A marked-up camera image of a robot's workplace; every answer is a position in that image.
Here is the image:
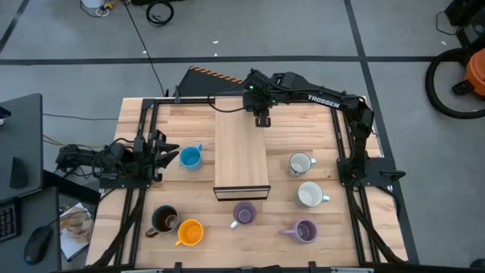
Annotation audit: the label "coiled black cable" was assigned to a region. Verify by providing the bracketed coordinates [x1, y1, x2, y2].
[145, 0, 175, 27]

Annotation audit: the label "black case orange striped edge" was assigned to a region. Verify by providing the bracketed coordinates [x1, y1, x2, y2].
[177, 65, 246, 98]

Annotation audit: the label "long black floor cable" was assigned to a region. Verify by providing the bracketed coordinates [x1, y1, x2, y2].
[123, 0, 168, 98]

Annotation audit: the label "ribbed lilac mug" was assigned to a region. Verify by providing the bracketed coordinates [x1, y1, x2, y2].
[278, 218, 319, 244]

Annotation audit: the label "crumpled brown paper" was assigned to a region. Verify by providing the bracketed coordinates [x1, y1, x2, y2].
[60, 215, 92, 243]

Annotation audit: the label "black vacuum hose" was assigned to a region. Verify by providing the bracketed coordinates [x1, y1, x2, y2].
[424, 47, 485, 121]

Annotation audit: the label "dark green brown mug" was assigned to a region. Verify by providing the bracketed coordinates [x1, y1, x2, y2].
[145, 205, 181, 239]

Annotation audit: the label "black keyboard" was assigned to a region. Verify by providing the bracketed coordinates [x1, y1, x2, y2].
[0, 200, 22, 243]

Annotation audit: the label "white paper sheets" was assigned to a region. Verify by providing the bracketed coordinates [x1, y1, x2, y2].
[59, 202, 95, 262]

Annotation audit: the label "black computer mouse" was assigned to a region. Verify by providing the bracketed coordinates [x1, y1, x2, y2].
[23, 225, 53, 265]

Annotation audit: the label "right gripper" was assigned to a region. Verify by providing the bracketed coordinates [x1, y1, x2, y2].
[242, 70, 276, 128]

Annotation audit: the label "wooden shelf black metal frame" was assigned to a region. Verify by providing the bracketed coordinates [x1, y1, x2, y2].
[212, 97, 272, 201]

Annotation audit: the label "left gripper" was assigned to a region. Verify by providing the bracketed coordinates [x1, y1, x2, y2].
[132, 128, 180, 183]

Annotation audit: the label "orange vacuum cleaner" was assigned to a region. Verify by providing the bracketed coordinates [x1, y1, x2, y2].
[452, 48, 485, 98]

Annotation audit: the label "black aluminium table frame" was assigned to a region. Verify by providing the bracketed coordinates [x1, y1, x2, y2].
[90, 97, 408, 273]

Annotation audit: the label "grey desk top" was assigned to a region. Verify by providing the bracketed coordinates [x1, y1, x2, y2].
[0, 185, 62, 273]
[0, 93, 45, 204]

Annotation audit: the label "black equipment case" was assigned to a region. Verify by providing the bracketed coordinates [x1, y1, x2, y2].
[445, 0, 485, 50]

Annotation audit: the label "orange mug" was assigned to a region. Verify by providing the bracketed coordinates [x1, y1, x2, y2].
[174, 218, 205, 247]

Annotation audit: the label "blue mug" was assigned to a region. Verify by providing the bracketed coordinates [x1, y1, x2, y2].
[178, 143, 203, 171]

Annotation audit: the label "yellow floor cable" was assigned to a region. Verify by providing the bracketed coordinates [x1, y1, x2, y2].
[42, 134, 104, 149]

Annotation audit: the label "grey-green mug white inside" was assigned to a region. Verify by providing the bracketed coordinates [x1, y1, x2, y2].
[295, 181, 330, 209]

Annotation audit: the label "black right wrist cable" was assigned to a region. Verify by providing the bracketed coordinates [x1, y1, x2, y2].
[207, 86, 248, 114]

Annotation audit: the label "smooth purple mug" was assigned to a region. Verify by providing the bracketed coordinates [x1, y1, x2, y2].
[229, 201, 258, 230]

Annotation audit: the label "black wedge-shaped object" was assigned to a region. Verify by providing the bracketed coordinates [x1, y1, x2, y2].
[9, 156, 29, 190]

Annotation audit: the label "thin grey floor cable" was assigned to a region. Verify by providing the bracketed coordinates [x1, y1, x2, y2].
[42, 113, 119, 122]

